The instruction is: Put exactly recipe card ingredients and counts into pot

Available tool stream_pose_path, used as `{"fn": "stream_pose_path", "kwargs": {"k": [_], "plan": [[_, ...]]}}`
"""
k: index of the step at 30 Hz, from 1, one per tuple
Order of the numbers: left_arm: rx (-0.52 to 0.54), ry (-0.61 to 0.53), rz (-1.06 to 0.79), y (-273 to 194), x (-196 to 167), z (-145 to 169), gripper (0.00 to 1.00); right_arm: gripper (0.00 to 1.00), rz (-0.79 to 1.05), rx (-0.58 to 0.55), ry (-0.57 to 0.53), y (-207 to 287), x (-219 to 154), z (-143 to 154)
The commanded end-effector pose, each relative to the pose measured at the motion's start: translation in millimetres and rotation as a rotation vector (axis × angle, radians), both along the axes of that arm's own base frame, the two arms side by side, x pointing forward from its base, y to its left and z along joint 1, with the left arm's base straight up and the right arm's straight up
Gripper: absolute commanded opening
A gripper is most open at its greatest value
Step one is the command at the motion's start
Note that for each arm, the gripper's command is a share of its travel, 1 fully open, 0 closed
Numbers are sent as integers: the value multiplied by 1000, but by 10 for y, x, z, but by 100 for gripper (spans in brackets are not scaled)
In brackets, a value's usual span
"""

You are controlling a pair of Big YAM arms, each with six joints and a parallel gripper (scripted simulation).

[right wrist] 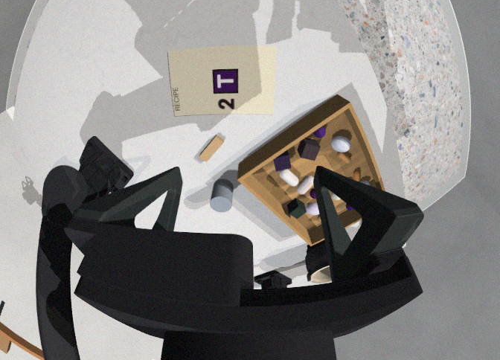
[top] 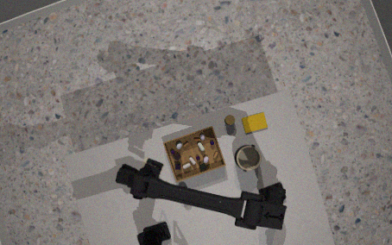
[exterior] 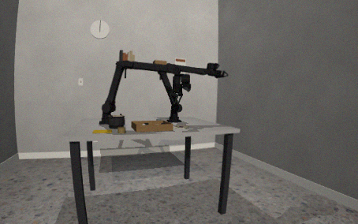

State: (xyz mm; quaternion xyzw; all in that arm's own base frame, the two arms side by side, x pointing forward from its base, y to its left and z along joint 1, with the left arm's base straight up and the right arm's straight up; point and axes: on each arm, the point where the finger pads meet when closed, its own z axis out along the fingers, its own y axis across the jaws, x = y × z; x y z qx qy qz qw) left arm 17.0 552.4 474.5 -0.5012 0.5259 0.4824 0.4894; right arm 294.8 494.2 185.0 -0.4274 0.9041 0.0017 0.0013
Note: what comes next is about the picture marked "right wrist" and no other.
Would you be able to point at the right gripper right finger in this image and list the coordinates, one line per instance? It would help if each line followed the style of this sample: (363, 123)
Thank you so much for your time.
(388, 221)

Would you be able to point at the black round pot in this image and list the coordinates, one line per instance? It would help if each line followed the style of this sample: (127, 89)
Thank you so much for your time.
(317, 263)

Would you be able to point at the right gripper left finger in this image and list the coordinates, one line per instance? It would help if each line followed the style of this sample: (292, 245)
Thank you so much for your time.
(122, 206)

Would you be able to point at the beige recipe card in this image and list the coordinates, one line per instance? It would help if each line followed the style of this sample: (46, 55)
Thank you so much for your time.
(234, 79)

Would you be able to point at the tan rectangular block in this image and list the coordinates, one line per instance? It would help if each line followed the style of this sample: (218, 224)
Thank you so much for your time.
(211, 148)

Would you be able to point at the grey cylinder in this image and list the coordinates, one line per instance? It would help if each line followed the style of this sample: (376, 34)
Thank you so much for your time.
(221, 197)

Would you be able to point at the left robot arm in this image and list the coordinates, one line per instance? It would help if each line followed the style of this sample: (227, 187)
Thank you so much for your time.
(64, 190)

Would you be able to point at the wooden tray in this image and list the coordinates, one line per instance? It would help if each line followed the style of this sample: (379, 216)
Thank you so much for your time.
(339, 118)

